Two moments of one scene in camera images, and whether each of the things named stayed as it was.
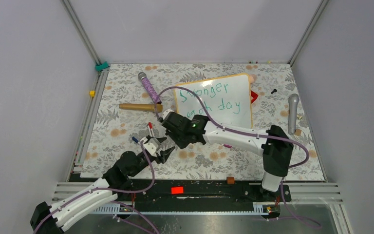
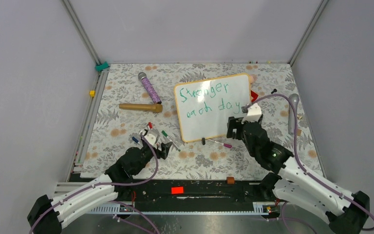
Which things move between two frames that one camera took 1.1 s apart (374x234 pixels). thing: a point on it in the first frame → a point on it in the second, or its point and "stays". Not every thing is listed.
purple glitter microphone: x=149 y=87 stays
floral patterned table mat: x=129 y=99 stays
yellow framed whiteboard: x=227 y=99 stays
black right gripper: x=182 y=145 → x=234 y=123
